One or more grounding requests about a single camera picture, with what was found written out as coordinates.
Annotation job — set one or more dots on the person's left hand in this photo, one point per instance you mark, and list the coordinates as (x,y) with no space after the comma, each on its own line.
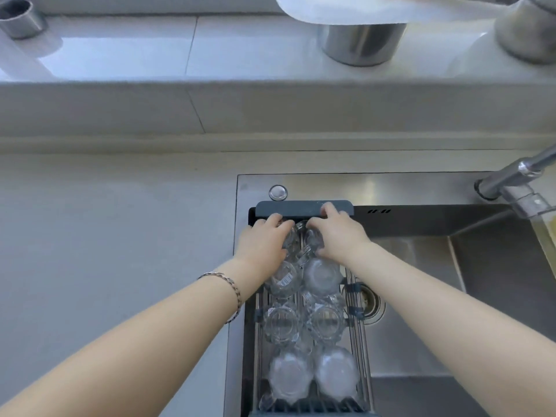
(256,247)

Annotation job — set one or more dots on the person's right hand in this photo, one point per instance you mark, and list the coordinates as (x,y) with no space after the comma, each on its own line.
(341,238)

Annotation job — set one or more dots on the person's right thumb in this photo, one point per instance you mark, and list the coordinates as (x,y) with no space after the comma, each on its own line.
(323,252)

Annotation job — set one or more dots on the person's left thumb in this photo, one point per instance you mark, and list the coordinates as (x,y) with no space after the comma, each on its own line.
(280,255)

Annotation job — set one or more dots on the clear glass mug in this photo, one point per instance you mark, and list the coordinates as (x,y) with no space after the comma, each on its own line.
(313,241)
(293,243)

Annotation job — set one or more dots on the person's right forearm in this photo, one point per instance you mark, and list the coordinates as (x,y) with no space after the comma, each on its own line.
(443,325)

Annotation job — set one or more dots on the person's left forearm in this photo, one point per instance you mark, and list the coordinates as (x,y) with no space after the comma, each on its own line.
(143,338)

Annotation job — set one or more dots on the grey roll-up drying rack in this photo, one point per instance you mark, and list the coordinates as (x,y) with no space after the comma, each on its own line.
(299,208)

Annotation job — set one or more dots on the round chrome sink button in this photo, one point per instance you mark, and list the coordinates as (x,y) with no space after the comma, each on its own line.
(278,193)

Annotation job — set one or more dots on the metal sink drain strainer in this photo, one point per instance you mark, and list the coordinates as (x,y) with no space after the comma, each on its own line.
(371,303)

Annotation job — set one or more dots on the set of clear glasses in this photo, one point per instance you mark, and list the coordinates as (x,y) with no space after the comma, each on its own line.
(304,334)

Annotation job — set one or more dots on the stainless steel sink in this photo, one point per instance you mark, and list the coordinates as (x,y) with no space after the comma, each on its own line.
(434,273)

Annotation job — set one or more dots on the chrome faucet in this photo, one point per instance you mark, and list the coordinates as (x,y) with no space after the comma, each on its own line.
(514,182)

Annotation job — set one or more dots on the round metal container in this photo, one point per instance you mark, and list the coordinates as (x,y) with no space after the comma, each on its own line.
(362,43)

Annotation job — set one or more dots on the white cloth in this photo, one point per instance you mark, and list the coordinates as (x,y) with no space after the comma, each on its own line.
(391,8)

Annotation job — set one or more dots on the large metal pot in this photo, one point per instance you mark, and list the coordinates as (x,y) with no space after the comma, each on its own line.
(527,30)

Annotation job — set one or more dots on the small metal cup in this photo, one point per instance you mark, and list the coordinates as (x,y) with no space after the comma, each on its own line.
(19,19)

